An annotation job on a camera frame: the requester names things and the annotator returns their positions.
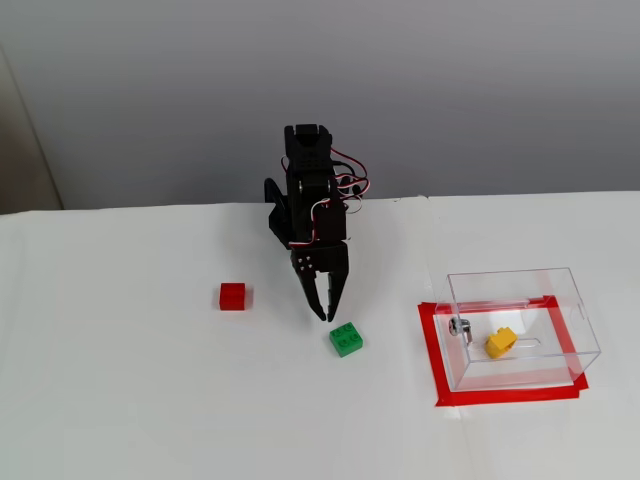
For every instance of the yellow lego brick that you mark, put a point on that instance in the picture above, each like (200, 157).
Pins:
(500, 345)

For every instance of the transparent plastic box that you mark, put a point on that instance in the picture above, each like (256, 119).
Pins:
(525, 300)

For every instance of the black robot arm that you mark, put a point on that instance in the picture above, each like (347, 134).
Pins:
(310, 150)

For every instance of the red lego brick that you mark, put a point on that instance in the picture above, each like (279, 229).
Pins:
(232, 296)

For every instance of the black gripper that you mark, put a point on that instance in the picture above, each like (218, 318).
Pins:
(330, 260)

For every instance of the green lego brick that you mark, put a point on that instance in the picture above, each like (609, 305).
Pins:
(346, 341)

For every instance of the silver cam lock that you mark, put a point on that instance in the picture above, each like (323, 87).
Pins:
(456, 326)

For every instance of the red tape square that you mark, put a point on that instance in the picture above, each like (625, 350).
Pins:
(429, 350)

